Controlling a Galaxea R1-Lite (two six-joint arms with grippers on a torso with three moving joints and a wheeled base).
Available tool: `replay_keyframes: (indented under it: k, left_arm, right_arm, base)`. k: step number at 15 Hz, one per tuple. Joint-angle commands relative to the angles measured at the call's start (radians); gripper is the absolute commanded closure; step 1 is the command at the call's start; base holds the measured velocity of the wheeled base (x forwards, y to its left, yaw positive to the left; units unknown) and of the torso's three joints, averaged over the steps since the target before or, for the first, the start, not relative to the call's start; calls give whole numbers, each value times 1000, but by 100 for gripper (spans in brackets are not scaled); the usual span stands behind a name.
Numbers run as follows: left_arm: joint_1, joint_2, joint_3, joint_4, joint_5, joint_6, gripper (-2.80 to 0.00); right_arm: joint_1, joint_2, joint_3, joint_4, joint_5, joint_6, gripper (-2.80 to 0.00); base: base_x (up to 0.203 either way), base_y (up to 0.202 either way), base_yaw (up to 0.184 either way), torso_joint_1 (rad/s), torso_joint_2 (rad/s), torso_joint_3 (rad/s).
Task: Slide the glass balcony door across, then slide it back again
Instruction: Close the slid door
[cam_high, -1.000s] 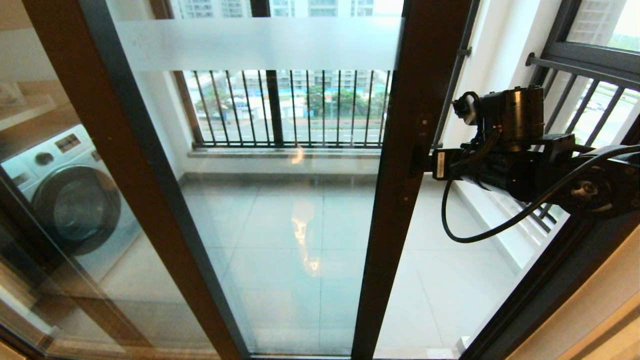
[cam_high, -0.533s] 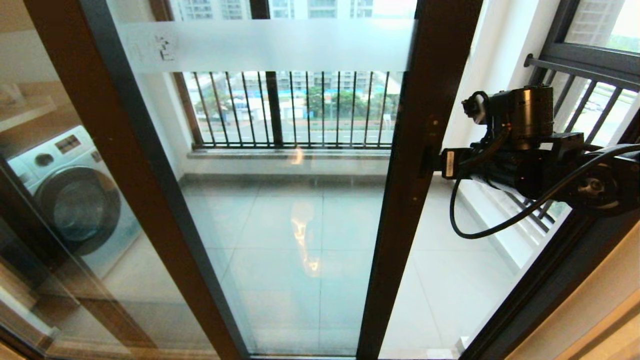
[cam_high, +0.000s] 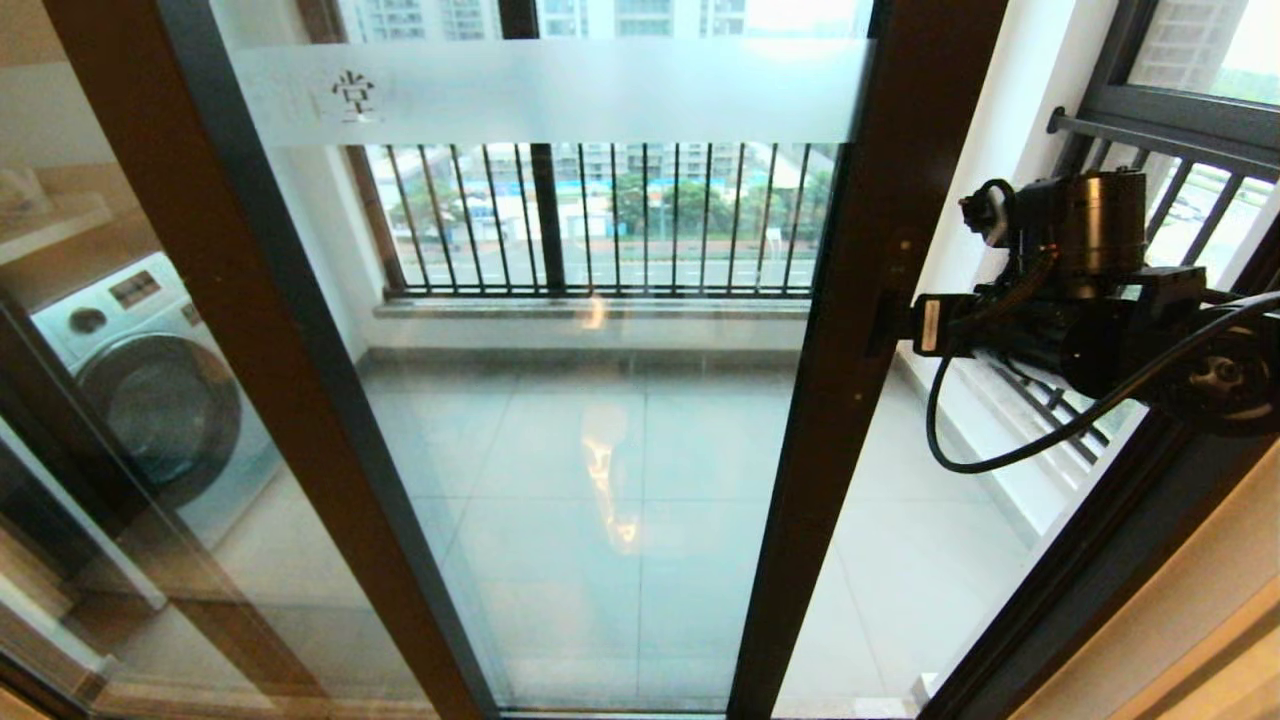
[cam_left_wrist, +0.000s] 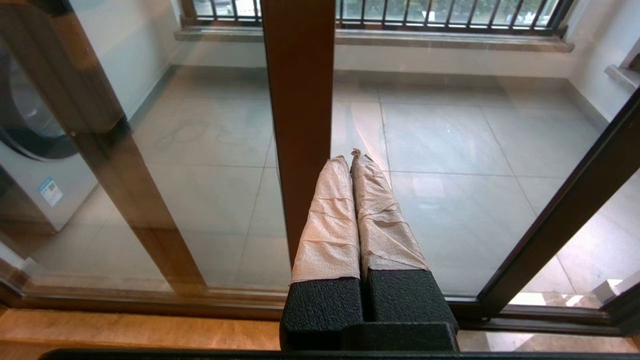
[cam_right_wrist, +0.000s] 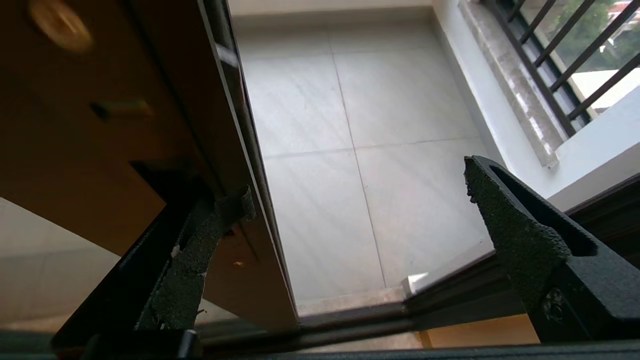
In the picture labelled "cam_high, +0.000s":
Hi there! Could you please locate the dark door frame with track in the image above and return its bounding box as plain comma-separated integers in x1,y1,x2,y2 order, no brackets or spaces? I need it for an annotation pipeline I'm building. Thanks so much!
918,410,1280,720

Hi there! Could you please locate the grey front-load washing machine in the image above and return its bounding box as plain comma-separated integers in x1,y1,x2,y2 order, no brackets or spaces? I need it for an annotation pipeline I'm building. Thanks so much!
0,250,283,601

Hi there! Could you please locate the short grey stone window sill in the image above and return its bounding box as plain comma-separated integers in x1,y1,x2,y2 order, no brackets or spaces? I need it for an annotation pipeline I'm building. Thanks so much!
895,350,1101,546

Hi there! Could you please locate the sliding glass door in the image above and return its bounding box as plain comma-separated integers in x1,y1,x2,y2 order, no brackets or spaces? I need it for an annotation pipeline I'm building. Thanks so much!
0,0,1011,720

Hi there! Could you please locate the wide black window railing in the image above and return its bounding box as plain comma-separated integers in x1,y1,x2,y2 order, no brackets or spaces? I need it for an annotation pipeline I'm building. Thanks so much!
345,140,841,299

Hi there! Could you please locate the brown framed fixed glass door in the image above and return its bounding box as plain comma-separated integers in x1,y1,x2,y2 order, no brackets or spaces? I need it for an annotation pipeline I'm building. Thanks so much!
0,0,501,720

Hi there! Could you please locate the long grey stone window sill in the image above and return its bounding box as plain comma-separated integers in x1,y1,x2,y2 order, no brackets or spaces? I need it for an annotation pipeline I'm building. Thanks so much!
375,295,813,321

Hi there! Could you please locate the narrow black window railing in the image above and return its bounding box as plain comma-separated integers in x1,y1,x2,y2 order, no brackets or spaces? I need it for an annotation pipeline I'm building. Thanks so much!
985,85,1280,466

